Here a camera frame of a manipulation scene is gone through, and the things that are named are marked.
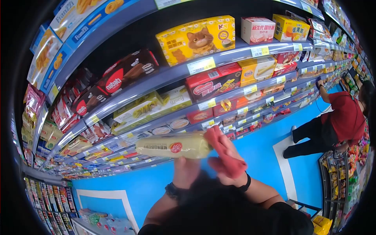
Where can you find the black basket with yellow packets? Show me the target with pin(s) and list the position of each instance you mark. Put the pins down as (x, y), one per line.
(320, 223)

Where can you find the full shop shelf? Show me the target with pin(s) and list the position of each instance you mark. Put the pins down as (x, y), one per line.
(164, 79)

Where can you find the person's body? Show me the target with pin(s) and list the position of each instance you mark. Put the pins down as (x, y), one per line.
(288, 220)

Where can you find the person's right fingers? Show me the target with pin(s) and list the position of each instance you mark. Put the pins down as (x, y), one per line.
(230, 148)

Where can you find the full end wall shelf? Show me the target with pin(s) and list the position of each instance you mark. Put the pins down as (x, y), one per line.
(51, 202)

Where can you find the low table with packets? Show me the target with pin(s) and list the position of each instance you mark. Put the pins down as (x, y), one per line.
(102, 221)

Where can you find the person's right hand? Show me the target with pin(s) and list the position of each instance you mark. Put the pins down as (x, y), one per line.
(229, 152)

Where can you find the person's left hand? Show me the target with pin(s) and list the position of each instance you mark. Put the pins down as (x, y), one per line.
(185, 172)

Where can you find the person's right thumb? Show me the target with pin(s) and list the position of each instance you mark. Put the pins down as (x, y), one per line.
(216, 164)

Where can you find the black wrist band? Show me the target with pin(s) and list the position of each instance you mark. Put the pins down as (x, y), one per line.
(173, 191)
(245, 183)

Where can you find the full low snack shelf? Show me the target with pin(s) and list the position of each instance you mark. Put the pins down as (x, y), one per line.
(337, 176)

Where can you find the red cloth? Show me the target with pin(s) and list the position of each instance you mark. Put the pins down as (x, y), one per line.
(232, 167)

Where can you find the pale yellow snack packet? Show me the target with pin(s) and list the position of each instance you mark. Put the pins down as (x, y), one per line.
(173, 145)

